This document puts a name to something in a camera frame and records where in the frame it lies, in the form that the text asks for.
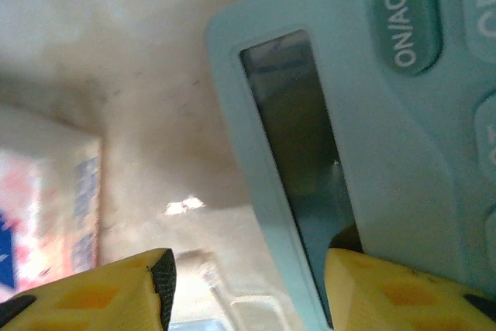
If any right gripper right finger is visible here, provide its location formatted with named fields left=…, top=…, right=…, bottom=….
left=323, top=247, right=496, bottom=331

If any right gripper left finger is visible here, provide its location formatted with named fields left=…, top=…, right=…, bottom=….
left=0, top=247, right=177, bottom=331

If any pink tissue pack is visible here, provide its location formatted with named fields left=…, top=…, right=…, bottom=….
left=0, top=109, right=104, bottom=297

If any ruler set plastic bag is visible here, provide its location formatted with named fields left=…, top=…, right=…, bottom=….
left=170, top=249, right=299, bottom=331

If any light blue calculator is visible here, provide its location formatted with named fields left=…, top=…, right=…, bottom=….
left=205, top=0, right=496, bottom=330

